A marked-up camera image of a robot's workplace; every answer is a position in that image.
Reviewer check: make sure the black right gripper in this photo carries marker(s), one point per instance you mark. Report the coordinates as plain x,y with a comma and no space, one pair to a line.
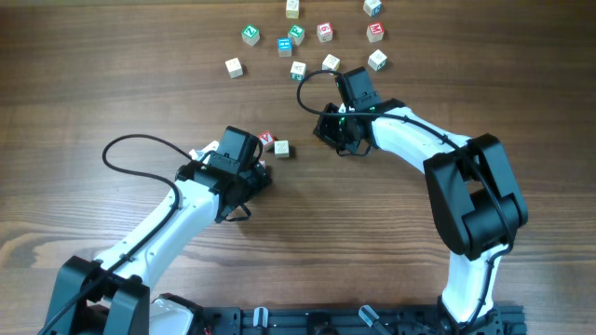
327,128

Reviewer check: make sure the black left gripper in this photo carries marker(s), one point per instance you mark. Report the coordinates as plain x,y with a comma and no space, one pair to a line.
260,175

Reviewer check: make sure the red letter A block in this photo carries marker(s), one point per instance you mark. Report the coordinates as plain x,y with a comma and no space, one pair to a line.
268,140

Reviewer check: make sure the plain Z wooden block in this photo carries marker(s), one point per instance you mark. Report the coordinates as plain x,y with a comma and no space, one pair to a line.
282,149

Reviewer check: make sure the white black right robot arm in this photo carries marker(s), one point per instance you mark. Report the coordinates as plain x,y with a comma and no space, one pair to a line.
476,202

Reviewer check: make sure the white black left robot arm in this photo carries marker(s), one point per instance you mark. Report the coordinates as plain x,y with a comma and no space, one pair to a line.
111,294

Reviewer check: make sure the hammer picture wooden block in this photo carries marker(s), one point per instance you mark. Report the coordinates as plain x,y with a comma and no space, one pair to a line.
331,63

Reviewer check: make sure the bird picture wooden block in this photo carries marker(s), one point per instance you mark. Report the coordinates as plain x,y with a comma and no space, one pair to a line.
377,60

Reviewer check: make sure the green J side block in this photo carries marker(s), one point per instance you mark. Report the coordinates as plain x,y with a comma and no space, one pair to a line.
298,70

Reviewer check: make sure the red number 9 block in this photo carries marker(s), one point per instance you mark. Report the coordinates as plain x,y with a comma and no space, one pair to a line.
324,32

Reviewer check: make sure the red letter M block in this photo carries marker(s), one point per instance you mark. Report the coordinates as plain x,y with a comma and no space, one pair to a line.
375,32

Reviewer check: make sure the plain pale wooden block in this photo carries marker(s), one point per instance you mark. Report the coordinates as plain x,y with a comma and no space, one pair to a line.
234,67

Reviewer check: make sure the blue letter H block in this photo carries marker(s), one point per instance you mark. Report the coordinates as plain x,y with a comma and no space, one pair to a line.
284,47

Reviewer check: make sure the green letter R block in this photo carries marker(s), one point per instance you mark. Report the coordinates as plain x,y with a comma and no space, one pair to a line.
297,34

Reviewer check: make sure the blue side wooden block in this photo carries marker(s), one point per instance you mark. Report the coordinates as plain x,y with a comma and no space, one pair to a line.
372,7

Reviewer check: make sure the yellow wooden block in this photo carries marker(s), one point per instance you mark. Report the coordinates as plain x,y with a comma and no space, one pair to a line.
292,9

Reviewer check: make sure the green letter Z block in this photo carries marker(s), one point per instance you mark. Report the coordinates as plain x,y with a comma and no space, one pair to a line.
250,35

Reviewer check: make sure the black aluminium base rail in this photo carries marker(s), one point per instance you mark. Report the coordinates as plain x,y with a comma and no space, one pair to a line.
321,321

